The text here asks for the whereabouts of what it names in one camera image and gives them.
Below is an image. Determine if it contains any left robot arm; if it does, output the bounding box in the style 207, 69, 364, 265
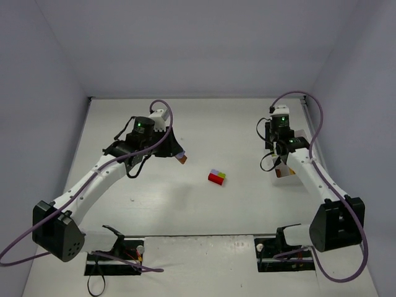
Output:
32, 110, 185, 262

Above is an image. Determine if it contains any white divided container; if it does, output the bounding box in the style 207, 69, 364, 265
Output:
262, 128, 310, 187

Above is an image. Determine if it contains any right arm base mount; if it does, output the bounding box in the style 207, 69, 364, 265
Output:
254, 227, 316, 273

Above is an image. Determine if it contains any brown lego brick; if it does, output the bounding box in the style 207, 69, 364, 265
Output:
275, 169, 282, 178

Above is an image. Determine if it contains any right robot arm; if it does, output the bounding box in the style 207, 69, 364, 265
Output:
264, 111, 365, 252

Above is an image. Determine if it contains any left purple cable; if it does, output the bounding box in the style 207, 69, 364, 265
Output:
0, 99, 173, 273

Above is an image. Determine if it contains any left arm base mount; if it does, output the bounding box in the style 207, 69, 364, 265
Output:
84, 225, 146, 295

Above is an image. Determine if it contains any brown plate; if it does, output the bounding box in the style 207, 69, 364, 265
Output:
177, 155, 187, 165

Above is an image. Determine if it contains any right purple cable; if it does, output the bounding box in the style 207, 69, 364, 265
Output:
269, 90, 369, 282

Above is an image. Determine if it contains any purple cable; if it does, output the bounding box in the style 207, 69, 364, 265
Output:
269, 90, 369, 282
0, 99, 173, 273

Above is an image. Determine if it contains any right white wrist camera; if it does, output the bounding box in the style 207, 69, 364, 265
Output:
269, 105, 290, 116

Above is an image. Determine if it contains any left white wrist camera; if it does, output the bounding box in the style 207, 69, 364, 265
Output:
149, 108, 170, 132

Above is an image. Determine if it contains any red long lego brick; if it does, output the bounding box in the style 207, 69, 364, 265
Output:
208, 173, 225, 186

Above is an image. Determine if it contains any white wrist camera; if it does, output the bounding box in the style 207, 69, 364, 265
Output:
269, 105, 290, 116
149, 108, 170, 132

